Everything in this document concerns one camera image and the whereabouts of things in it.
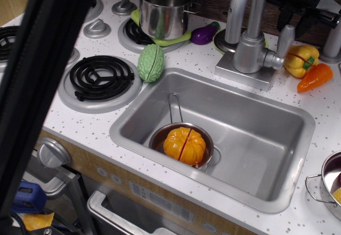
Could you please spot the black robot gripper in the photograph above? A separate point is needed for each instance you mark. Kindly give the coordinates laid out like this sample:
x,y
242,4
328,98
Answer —
x,y
311,12

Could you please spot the silver faucet lever handle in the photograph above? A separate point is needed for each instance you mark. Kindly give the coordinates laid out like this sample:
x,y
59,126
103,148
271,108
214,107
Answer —
x,y
275,60

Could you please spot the yellow toy bell pepper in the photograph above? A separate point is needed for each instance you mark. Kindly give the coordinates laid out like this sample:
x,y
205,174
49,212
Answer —
x,y
300,59

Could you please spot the orange toy carrot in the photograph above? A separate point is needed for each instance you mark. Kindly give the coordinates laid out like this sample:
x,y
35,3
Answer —
x,y
315,77

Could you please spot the silver toy faucet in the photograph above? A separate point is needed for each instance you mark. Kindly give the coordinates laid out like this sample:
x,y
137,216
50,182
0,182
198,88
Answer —
x,y
246,64

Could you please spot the green rimmed plate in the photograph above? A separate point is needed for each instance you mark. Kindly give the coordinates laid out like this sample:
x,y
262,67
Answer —
x,y
222,43

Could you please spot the purple toy eggplant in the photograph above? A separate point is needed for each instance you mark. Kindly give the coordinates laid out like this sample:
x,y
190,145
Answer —
x,y
204,35

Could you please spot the silver sink basin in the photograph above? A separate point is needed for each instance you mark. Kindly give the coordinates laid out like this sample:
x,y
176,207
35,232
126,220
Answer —
x,y
259,145

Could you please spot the large steel pot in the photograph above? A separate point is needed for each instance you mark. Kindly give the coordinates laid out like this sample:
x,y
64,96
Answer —
x,y
166,19

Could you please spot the green toy bitter melon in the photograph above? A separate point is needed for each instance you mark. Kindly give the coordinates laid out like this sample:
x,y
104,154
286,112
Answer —
x,y
150,63

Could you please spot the green pot mat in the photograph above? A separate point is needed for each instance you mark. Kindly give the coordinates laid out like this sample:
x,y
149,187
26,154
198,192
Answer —
x,y
135,16

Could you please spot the small steel saucepan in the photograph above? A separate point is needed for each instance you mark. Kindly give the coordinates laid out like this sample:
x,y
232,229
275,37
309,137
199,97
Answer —
x,y
159,136

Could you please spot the back right black stove burner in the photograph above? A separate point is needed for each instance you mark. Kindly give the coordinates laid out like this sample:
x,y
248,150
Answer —
x,y
131,40

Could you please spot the black stove burner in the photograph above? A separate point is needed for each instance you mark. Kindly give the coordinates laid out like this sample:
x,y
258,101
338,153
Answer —
x,y
94,11
99,84
8,37
131,40

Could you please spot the orange toy pumpkin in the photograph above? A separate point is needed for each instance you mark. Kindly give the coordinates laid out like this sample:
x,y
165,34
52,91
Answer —
x,y
185,145

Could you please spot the steel pot at right edge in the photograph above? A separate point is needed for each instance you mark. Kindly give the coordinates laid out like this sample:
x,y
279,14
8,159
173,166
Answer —
x,y
329,181

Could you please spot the silver stove knob top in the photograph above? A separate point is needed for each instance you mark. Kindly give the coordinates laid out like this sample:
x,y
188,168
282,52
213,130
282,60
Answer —
x,y
123,8

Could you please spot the silver stove knob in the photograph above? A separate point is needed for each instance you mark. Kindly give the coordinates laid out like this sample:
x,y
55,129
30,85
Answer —
x,y
74,56
97,29
123,8

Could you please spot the yellow toy corn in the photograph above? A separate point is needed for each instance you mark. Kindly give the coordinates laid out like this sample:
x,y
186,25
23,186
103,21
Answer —
x,y
337,196

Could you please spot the back left black stove burner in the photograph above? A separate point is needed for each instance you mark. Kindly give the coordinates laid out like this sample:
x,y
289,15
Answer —
x,y
94,11

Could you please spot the silver stove knob middle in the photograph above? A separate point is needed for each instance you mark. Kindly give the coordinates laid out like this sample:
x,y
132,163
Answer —
x,y
97,29

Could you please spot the front black stove burner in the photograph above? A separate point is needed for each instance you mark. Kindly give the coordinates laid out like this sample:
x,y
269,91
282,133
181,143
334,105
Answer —
x,y
99,84

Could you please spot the silver stove knob lower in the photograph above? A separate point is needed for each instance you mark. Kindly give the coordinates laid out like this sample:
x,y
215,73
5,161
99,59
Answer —
x,y
74,56

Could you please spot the black foreground pole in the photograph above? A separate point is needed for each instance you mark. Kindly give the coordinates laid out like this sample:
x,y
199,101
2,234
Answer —
x,y
43,46

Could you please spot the silver oven dial knob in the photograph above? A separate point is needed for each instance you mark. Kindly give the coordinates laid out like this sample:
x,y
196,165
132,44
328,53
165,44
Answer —
x,y
51,154

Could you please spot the far left black stove burner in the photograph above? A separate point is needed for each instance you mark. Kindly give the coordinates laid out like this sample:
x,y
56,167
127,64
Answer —
x,y
8,37

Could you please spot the blue clamp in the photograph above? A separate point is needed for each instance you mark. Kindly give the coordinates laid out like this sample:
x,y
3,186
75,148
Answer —
x,y
30,198

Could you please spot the yellow sponge cloth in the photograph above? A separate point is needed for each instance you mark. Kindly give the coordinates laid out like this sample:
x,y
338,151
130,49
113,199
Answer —
x,y
37,221

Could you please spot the white grey post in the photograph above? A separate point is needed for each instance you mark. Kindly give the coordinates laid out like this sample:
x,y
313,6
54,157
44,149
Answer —
x,y
330,52

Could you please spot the silver dishwasher handle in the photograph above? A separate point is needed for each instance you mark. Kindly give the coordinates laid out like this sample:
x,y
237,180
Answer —
x,y
127,217

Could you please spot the silver oven door handle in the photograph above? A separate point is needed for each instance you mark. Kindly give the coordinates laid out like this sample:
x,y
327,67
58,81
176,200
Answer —
x,y
66,195

